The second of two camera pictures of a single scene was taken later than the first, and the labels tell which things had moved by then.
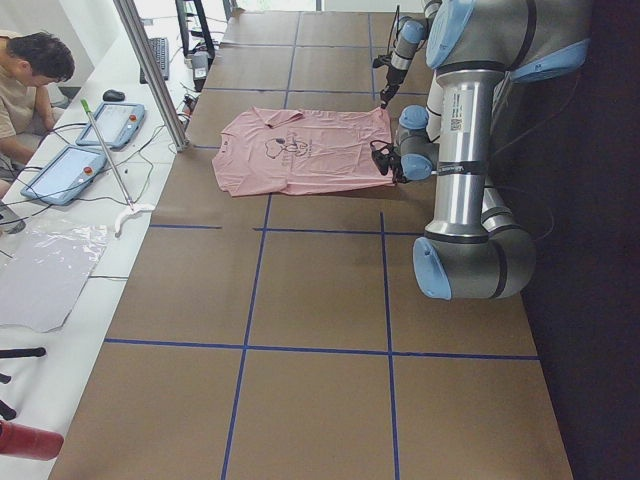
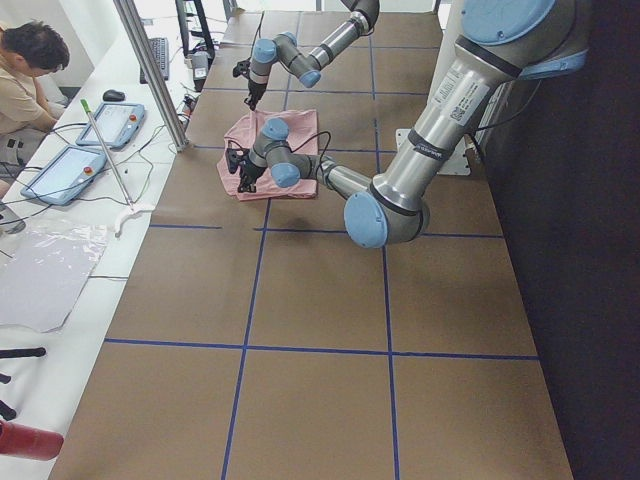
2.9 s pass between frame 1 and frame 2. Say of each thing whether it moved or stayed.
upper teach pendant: stayed
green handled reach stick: stayed
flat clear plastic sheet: stayed
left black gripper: moved
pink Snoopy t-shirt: moved
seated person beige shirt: stayed
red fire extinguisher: stayed
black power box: stayed
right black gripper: moved
